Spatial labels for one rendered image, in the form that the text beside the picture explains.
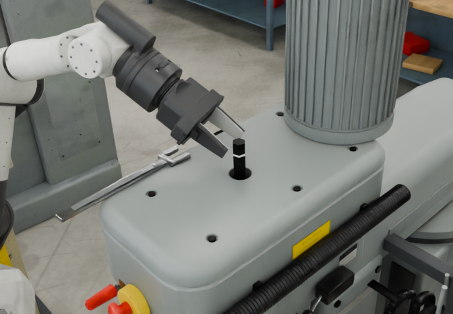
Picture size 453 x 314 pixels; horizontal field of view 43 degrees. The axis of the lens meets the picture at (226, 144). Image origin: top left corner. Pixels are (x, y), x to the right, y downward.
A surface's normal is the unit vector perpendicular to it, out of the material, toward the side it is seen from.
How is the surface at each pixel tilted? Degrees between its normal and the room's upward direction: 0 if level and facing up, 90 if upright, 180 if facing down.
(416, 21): 90
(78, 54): 87
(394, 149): 0
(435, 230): 0
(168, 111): 90
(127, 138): 0
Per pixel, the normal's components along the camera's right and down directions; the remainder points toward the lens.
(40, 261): -0.04, -0.84
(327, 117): -0.38, 0.52
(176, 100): 0.42, -0.61
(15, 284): 0.64, -0.18
